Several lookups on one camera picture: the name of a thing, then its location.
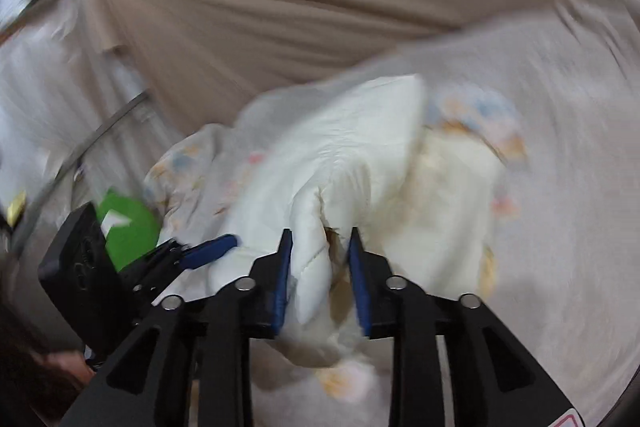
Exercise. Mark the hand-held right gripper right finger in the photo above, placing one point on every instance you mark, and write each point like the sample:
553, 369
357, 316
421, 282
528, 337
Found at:
357, 287

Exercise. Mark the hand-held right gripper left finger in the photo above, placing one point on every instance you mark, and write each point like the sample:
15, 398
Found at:
282, 287

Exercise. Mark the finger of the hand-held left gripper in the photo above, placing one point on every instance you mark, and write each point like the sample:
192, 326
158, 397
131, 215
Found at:
210, 249

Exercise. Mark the cream quilted jacket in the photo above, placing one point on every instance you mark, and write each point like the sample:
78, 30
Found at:
350, 147

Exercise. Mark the person's left forearm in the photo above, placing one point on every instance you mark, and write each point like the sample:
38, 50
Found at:
25, 382

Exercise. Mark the person's left hand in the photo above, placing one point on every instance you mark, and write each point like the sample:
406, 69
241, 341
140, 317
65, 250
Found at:
67, 364

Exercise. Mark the green cushion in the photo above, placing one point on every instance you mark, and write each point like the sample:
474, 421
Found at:
132, 232

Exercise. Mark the small yellow object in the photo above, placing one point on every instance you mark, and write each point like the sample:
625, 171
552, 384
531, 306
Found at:
16, 207

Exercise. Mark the white satin curtain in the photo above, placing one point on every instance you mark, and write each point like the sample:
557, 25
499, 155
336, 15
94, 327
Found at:
40, 107

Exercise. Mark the floral grey bed blanket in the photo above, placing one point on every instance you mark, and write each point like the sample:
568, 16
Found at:
550, 157

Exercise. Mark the grey metal rail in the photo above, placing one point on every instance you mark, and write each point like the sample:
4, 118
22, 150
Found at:
100, 132

